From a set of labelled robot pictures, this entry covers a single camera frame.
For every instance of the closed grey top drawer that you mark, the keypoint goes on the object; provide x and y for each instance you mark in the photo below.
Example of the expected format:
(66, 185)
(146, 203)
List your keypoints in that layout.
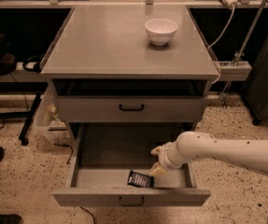
(130, 109)

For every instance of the clear plastic bin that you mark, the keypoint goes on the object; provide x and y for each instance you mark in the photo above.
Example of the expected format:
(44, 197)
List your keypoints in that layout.
(47, 121)

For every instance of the black shoe lower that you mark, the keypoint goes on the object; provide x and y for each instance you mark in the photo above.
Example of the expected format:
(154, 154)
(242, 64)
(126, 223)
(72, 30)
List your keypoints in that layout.
(10, 219)

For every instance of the dark blue rxbar wrapper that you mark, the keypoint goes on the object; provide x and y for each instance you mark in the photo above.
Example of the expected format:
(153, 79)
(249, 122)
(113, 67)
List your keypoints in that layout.
(140, 180)

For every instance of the grey drawer cabinet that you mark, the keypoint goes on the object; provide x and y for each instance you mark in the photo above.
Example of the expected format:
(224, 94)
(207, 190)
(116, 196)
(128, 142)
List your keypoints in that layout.
(103, 51)

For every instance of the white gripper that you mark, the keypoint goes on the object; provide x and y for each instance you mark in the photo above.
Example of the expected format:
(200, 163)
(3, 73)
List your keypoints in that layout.
(167, 155)

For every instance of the open grey middle drawer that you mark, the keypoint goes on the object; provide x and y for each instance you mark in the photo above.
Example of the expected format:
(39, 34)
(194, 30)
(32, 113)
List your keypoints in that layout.
(106, 153)

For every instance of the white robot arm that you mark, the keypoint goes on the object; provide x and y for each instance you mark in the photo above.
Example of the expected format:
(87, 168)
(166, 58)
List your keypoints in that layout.
(192, 146)

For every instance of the grey side shelf rail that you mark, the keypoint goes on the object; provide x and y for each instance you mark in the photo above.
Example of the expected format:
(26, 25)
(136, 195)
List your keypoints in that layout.
(229, 72)

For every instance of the black headphones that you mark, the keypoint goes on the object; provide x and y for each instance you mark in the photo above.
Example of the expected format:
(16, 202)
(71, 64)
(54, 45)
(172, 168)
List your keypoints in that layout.
(32, 64)

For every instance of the white ceramic bowl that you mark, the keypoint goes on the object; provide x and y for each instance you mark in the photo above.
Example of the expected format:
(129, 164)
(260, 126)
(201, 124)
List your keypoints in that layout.
(160, 31)

